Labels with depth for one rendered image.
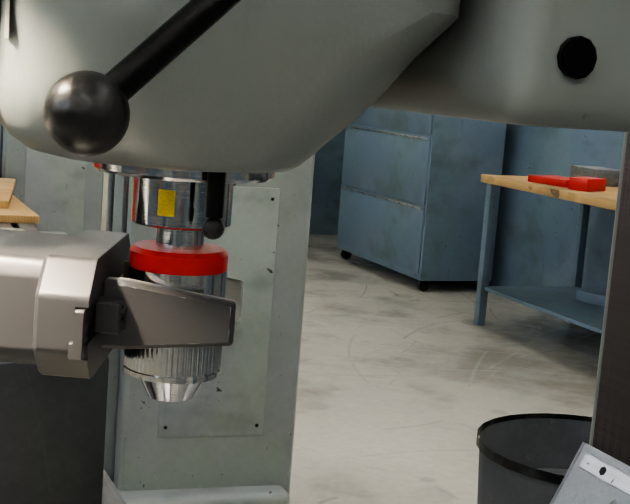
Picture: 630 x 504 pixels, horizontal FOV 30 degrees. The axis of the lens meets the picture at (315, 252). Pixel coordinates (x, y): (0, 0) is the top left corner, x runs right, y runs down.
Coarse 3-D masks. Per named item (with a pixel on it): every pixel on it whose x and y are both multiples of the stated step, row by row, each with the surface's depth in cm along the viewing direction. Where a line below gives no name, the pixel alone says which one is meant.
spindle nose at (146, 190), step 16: (144, 192) 54; (176, 192) 54; (192, 192) 54; (144, 208) 54; (176, 208) 54; (192, 208) 54; (224, 208) 55; (144, 224) 55; (160, 224) 54; (176, 224) 54; (192, 224) 54; (224, 224) 55
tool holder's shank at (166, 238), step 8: (160, 232) 56; (168, 232) 55; (176, 232) 55; (184, 232) 55; (192, 232) 56; (200, 232) 56; (160, 240) 56; (168, 240) 55; (176, 240) 55; (184, 240) 55; (192, 240) 56; (200, 240) 56; (168, 248) 56; (176, 248) 56; (184, 248) 55; (192, 248) 56; (200, 248) 56
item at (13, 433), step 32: (0, 384) 87; (32, 384) 89; (64, 384) 90; (96, 384) 91; (0, 416) 88; (32, 416) 89; (64, 416) 90; (96, 416) 92; (0, 448) 88; (32, 448) 89; (64, 448) 91; (96, 448) 92; (0, 480) 89; (32, 480) 90; (64, 480) 91; (96, 480) 93
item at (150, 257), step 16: (144, 240) 58; (144, 256) 55; (160, 256) 54; (176, 256) 54; (192, 256) 55; (208, 256) 55; (224, 256) 56; (160, 272) 54; (176, 272) 54; (192, 272) 55; (208, 272) 55
